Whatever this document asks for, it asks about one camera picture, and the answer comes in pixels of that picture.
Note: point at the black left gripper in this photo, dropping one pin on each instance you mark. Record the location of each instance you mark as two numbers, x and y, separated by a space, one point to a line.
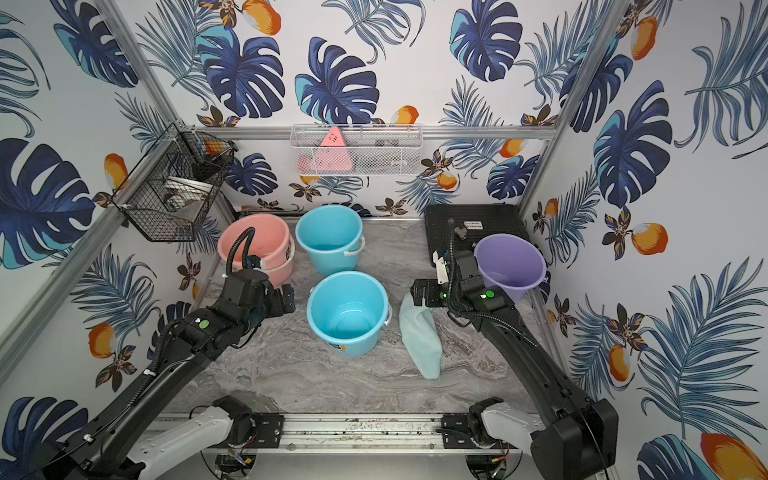
283 300

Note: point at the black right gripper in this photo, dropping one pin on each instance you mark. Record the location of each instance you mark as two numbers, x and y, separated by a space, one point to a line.
431 288

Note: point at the pink plastic bucket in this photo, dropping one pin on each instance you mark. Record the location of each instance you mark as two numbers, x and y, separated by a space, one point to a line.
273 244

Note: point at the light teal cloth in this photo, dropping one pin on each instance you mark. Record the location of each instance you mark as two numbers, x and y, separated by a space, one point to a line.
420 337

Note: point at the purple plastic bucket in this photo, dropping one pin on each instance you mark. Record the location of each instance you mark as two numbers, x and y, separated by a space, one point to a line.
511 263

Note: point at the teal plastic bucket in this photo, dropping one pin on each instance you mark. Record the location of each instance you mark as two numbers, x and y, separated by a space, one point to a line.
332 235

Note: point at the teal bucket with label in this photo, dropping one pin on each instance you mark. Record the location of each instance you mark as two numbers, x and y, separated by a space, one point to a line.
348 310

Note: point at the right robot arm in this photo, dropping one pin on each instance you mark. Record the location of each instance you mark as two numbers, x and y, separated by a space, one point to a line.
571 435

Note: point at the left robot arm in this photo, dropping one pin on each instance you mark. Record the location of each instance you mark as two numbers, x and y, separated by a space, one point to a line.
109 446

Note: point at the silver metal pipe fitting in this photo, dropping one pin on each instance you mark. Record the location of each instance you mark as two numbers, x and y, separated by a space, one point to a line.
461 232

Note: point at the black tool case orange latches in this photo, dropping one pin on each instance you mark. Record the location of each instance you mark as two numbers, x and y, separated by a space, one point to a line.
481 220

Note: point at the pink triangle item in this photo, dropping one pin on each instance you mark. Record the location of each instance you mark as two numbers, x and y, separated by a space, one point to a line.
332 156

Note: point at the black wire basket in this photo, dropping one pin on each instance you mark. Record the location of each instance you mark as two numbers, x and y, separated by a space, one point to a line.
169 194

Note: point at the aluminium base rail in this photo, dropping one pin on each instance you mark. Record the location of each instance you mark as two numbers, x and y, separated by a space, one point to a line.
360 432

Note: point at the clear wall shelf basket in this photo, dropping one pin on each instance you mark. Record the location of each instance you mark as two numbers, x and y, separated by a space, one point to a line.
376 149

